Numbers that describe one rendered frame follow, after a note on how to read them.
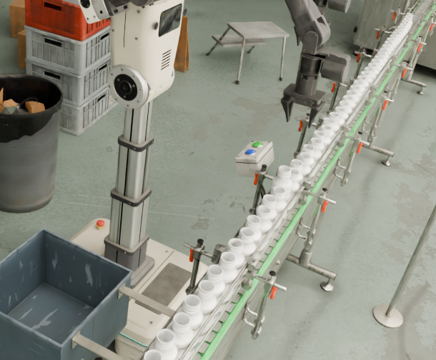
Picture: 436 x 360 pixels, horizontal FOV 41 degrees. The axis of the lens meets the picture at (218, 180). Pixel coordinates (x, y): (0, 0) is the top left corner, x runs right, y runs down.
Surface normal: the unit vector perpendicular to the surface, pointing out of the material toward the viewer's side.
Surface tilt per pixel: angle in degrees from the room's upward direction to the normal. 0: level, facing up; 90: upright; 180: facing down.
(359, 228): 0
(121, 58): 101
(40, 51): 90
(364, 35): 90
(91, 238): 0
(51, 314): 0
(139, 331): 31
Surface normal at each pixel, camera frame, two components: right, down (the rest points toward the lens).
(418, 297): 0.15, -0.81
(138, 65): -0.46, 0.60
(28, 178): 0.45, 0.61
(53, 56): -0.32, 0.49
